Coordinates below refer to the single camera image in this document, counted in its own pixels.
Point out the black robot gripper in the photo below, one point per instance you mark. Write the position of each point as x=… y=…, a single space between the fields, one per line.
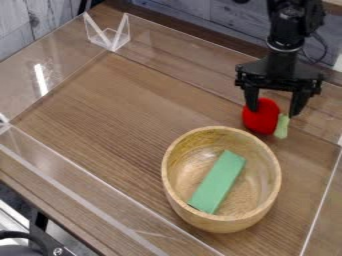
x=280 y=72

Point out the red toy strawberry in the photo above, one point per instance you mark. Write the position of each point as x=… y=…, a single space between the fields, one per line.
x=266 y=120

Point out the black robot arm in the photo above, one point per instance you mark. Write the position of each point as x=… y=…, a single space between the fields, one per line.
x=294 y=20

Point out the black table leg bracket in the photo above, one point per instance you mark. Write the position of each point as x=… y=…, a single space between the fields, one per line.
x=51 y=246

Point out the wooden bowl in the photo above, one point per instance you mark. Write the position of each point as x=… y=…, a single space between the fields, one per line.
x=188 y=161

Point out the clear acrylic corner bracket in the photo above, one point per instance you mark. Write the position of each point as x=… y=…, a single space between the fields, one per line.
x=109 y=38

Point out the green rectangular block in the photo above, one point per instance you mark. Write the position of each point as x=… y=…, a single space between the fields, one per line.
x=217 y=183

